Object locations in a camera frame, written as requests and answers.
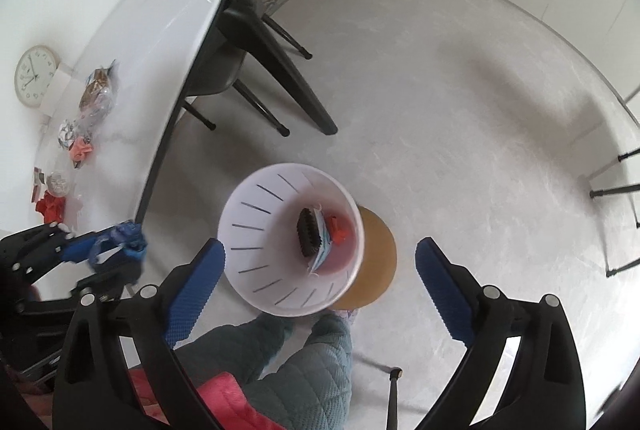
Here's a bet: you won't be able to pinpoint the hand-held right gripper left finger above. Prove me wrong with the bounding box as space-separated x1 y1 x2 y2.
51 237 227 430

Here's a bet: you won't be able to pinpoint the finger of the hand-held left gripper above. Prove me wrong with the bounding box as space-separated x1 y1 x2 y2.
15 255 147 313
0 222 108 283

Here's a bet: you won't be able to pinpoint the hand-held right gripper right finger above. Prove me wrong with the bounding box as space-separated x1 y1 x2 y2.
415 237 587 430

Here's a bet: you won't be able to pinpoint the white slotted waste bin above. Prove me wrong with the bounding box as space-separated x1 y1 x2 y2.
217 163 365 317

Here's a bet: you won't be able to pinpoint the clear snack packet brown print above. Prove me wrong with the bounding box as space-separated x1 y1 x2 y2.
79 60 119 112

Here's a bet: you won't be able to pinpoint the red crumpled wrapper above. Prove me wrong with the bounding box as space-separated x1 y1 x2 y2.
36 191 69 222

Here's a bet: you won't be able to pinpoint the round wooden stool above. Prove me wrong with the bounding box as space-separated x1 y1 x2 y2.
332 205 398 311

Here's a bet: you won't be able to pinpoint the pink quilted garment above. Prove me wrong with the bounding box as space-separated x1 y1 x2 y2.
126 371 287 430

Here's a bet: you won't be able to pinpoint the crumpled silver foil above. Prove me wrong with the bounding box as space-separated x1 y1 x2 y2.
57 120 81 149

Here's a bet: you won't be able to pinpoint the small red wrapper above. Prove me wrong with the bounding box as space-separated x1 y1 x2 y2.
327 212 352 245

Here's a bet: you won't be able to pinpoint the dark thin furniture leg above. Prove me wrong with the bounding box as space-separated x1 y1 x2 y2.
387 367 404 430

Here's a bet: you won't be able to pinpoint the white and blue face mask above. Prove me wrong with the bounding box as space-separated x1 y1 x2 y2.
306 205 342 274

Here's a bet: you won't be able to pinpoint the black brush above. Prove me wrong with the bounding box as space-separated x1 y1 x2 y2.
296 207 324 257

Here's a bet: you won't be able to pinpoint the person's teal quilted legs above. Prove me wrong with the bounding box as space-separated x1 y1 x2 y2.
175 309 354 430

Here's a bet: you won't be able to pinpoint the clear crumpled plastic wrap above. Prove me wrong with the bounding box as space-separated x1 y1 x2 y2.
76 100 110 133

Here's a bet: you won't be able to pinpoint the white card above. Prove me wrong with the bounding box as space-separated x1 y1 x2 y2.
37 67 74 117

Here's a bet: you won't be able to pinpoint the black metal chair legs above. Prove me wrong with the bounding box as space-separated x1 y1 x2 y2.
582 149 640 279

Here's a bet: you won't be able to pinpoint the white oval table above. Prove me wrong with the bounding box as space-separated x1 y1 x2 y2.
30 0 339 236

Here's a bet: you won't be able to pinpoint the round white wall clock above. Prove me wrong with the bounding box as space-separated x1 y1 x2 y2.
14 45 60 107

